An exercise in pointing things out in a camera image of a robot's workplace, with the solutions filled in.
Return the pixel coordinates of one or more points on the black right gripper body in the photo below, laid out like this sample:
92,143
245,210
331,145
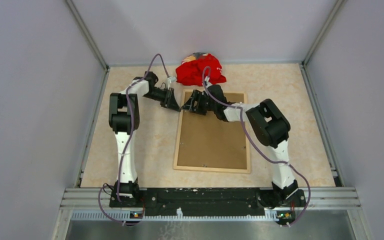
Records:
212,106

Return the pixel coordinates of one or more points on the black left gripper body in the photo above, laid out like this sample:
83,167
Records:
157,95

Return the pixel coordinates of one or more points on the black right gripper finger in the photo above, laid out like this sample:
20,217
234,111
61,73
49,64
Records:
188,105
200,103

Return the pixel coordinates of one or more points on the brown cardboard backing board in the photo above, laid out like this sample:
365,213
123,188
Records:
212,145

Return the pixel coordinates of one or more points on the light wooden picture frame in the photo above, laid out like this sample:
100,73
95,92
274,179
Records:
177,149

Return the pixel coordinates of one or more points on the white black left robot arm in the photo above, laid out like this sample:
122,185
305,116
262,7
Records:
124,120

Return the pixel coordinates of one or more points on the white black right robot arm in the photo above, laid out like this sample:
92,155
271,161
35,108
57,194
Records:
271,129

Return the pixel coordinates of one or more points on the red crumpled cloth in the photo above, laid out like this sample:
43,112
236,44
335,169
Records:
191,69

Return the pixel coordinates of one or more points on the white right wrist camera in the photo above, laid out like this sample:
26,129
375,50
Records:
206,82

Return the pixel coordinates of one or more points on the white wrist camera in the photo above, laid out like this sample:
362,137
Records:
170,80
206,82

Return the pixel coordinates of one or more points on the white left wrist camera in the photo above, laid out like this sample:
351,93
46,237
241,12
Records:
170,80

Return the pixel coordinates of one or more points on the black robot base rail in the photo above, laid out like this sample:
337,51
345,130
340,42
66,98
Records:
207,202

